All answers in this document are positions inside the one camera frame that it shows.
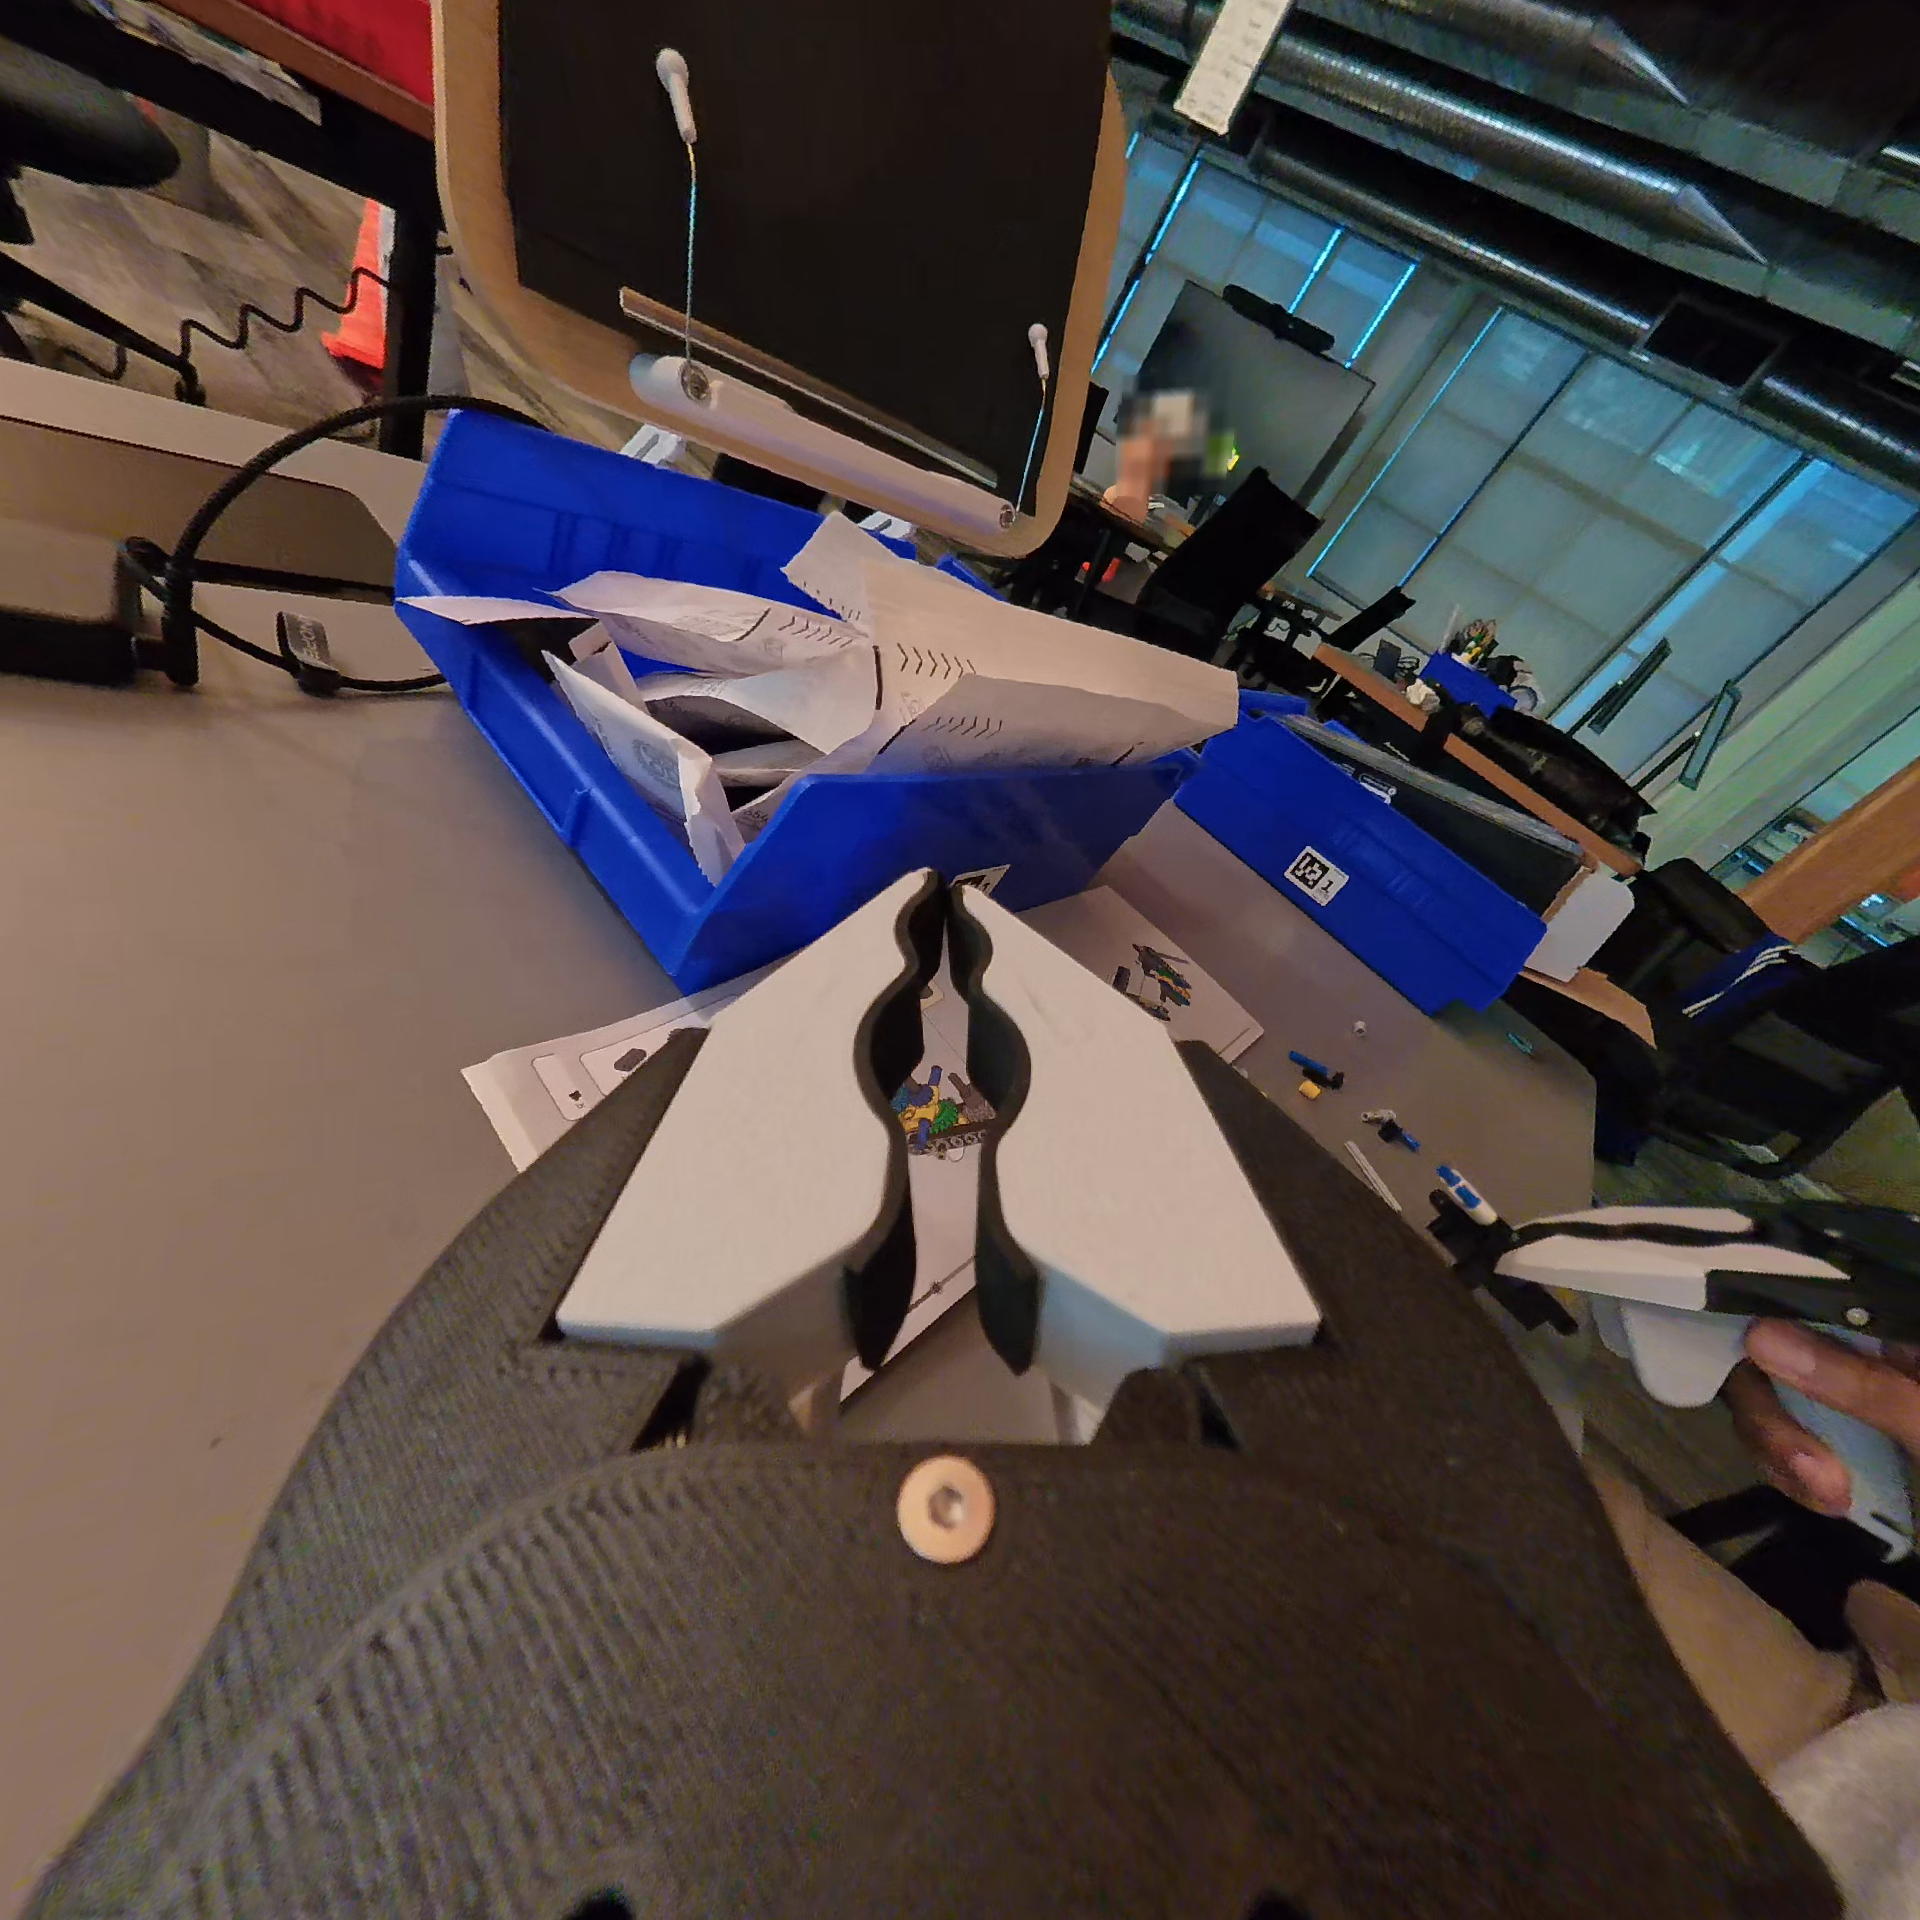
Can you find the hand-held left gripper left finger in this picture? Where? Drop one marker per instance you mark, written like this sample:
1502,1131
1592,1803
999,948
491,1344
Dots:
701,1202

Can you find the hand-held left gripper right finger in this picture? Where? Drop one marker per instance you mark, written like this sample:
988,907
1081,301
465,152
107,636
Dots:
1153,1202

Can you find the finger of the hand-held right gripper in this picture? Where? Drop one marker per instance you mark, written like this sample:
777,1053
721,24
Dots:
1633,1230
1633,1274

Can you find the lego instruction booklet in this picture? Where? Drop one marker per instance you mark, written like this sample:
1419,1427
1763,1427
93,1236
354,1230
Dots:
1205,1031

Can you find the scattered small lego pieces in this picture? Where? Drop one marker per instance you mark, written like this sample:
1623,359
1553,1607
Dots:
1320,1067

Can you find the person's right hand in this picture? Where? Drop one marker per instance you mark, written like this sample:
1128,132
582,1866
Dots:
1841,1356

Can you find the black chair with striped jacket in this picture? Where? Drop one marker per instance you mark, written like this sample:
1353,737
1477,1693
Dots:
1767,1049

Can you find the brown cardboard box flap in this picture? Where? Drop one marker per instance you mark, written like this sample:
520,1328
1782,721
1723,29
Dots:
1583,931

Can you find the person's leg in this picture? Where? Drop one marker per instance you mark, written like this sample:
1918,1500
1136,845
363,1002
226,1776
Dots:
1693,1619

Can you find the large blue plastic bin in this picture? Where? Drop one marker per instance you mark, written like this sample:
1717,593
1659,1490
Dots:
839,871

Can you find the blue bin with square label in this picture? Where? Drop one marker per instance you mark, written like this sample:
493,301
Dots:
1414,931

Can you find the slanted wooden beam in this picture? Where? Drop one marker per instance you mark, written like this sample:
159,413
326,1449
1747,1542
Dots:
1863,859

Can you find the black cardboard box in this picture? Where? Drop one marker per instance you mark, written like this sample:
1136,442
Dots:
1495,841

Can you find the background office desk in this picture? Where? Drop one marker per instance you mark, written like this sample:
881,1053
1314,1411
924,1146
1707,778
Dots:
1495,778

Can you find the pile of white paper bags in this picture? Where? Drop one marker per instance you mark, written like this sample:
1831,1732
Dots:
977,673

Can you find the person's grey sweatshirt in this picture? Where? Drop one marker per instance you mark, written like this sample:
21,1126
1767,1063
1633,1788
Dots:
1863,1821

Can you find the small blue bin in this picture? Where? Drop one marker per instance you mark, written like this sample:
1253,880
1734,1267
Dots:
1463,693

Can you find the white cylindrical bar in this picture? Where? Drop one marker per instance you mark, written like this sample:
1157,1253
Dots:
748,410

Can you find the grey flat device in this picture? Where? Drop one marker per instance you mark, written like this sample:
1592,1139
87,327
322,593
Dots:
265,525

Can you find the black power adapter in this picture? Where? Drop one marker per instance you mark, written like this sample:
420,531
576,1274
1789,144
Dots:
58,641

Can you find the wooden table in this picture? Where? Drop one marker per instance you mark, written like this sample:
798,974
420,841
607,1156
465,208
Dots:
408,301

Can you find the orange cone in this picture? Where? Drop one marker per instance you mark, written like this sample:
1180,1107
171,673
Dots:
363,301

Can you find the black wood-rimmed panel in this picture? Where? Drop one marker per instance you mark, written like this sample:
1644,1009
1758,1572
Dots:
829,194

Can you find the white hanging paper tag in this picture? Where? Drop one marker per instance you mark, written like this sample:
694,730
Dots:
1229,70

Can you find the red cloth on table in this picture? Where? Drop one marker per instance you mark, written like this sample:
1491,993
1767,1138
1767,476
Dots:
360,39

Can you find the black office chair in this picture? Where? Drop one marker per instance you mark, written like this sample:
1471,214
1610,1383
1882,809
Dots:
76,137

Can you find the wall television screen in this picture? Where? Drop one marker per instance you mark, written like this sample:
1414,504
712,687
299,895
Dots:
1278,406

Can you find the silver ventilation duct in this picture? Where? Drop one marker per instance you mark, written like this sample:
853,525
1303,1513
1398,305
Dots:
1495,137

